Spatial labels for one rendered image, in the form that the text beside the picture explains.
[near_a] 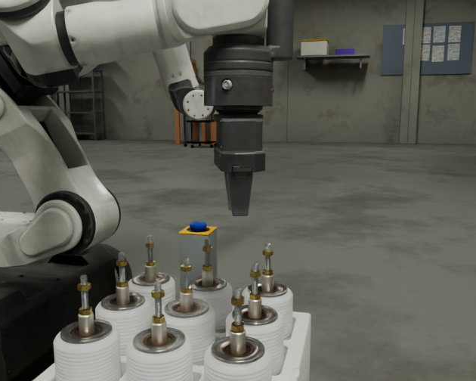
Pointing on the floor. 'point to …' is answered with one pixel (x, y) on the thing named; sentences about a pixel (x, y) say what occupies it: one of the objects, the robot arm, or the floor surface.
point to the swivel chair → (201, 130)
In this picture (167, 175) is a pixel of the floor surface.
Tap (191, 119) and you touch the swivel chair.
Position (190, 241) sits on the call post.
